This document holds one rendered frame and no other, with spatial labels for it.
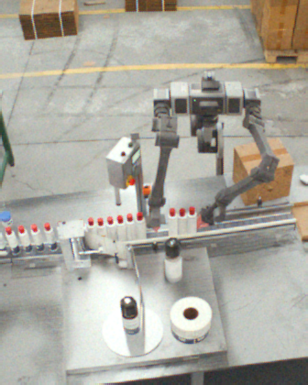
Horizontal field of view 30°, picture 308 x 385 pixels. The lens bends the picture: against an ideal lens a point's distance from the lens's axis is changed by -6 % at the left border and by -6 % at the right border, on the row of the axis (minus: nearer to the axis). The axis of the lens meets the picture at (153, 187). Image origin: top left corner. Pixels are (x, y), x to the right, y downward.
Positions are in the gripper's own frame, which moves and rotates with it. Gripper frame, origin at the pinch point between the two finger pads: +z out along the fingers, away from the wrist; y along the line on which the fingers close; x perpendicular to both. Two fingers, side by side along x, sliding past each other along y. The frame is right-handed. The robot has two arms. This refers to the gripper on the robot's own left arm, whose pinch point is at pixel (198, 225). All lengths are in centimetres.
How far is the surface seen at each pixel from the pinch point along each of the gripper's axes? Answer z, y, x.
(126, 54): 75, -326, 43
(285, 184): -37, -19, 44
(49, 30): 117, -387, -29
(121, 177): -12, 0, -57
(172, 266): 4.5, 31.7, -20.5
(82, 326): 47, 52, -51
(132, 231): 17.9, 1.2, -31.4
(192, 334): 6, 72, -15
